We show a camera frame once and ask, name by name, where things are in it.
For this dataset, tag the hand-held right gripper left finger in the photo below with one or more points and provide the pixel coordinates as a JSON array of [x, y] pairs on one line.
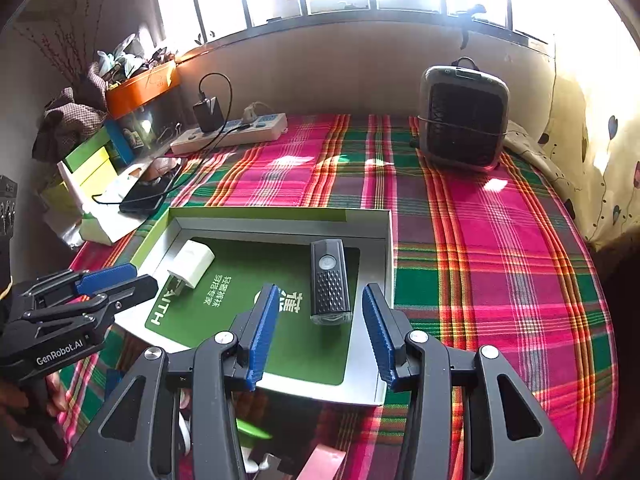
[[262, 330]]

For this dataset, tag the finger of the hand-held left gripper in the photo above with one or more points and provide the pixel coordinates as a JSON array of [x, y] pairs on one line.
[[135, 290], [107, 276]]

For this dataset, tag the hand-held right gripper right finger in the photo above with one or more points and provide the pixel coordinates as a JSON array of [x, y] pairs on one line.
[[380, 340]]

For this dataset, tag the green cardboard box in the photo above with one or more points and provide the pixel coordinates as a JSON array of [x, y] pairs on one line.
[[235, 270]]

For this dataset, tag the black bike light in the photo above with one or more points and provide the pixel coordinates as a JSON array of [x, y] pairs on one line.
[[330, 285]]

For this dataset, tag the pink bottle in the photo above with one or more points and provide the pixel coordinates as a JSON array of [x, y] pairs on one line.
[[322, 465]]

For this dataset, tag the person's left hand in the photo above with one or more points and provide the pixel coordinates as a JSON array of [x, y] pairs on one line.
[[56, 392]]

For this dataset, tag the white charger plug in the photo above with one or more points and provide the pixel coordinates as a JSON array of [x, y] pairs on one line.
[[192, 260]]

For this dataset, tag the black smartphone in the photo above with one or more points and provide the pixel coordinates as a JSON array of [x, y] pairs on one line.
[[150, 190]]

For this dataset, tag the small green object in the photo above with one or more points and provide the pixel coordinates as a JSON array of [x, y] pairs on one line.
[[252, 430]]

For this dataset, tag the yellow green cardboard carton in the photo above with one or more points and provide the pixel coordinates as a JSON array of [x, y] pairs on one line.
[[97, 172]]

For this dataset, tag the plaid blanket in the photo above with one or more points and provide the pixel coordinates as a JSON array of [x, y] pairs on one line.
[[475, 285]]

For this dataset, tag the blue box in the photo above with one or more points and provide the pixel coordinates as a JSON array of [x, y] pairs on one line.
[[116, 142]]

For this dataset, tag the checkered cloth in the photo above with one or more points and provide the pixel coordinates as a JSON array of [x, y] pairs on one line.
[[67, 120]]

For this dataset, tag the glass tank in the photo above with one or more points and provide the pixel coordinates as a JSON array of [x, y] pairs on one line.
[[155, 115]]

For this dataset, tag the orange planter box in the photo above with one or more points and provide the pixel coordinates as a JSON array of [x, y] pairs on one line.
[[140, 90]]

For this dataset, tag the black power adapter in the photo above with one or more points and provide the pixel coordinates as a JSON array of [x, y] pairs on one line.
[[207, 112]]

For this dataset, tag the white power strip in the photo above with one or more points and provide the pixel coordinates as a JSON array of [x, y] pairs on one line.
[[250, 132]]

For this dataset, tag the green leafy plants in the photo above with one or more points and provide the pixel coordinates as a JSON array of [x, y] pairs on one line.
[[127, 62]]

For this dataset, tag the dried branches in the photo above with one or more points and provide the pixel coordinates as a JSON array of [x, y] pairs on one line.
[[70, 55]]

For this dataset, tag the beige floral cloth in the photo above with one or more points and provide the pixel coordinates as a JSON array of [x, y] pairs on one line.
[[540, 170]]

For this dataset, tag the grey space heater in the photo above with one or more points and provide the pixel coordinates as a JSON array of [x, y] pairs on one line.
[[462, 115]]

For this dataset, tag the floral curtain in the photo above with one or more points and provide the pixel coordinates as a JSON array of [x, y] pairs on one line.
[[595, 160]]

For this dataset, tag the window frame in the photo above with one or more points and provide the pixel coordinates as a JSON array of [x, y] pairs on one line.
[[350, 16]]

